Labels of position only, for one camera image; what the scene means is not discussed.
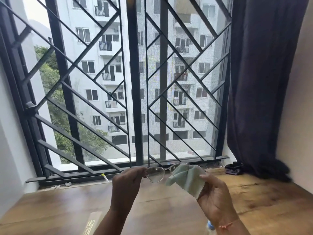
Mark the dark curtain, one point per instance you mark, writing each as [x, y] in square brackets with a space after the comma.
[259, 83]

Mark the white apartment building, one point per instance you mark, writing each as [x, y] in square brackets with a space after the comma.
[97, 78]

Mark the white stick yellow tip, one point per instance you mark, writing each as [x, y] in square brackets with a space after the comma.
[105, 177]

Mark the dark crumpled cloth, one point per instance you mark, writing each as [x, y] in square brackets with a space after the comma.
[234, 168]

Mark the green tree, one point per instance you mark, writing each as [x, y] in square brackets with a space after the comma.
[56, 100]

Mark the person's right forearm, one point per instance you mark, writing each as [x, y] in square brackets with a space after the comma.
[234, 228]

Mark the light green cleaning cloth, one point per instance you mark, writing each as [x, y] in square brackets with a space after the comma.
[189, 178]

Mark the pink wrist thread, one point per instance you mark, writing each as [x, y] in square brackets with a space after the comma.
[228, 224]

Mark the clear-framed eyeglasses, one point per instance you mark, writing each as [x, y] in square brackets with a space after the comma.
[156, 174]

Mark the translucent yellowish glasses case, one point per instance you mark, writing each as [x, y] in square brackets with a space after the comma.
[91, 223]

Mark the person's left hand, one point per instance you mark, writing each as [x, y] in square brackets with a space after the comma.
[126, 190]

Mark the black window frame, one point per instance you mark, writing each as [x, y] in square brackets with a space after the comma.
[134, 70]

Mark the person's right hand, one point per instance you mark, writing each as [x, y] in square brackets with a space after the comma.
[216, 200]

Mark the black metal window grille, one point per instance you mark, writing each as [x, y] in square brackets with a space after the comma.
[33, 179]

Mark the small spray bottle blue cap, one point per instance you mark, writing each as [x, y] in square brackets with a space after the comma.
[210, 226]

